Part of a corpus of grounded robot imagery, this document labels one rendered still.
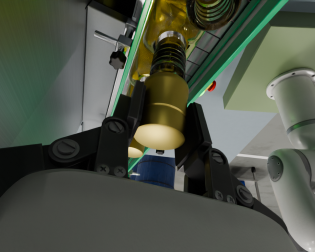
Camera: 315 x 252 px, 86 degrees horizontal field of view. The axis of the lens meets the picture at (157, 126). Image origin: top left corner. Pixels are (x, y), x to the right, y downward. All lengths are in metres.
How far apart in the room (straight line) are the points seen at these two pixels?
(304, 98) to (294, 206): 0.27
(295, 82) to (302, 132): 0.15
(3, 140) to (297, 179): 0.45
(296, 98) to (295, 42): 0.14
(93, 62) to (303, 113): 0.55
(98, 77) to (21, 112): 0.35
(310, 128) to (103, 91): 0.57
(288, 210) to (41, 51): 0.47
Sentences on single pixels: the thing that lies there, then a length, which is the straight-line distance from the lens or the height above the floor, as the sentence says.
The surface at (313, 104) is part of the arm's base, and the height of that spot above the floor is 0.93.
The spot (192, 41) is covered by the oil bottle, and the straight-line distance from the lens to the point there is 0.18.
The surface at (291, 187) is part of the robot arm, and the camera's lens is 0.43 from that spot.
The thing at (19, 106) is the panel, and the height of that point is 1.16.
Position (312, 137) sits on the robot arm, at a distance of 0.53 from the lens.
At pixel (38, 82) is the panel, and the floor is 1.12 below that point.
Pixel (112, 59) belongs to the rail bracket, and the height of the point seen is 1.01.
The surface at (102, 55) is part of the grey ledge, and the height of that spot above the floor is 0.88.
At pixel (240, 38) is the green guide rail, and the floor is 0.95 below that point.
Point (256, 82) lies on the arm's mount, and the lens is 0.61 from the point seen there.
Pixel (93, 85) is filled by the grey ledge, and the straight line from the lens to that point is 0.58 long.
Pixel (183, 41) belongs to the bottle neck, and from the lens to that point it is 0.17.
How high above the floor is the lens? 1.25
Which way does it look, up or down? 34 degrees down
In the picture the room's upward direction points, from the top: 172 degrees counter-clockwise
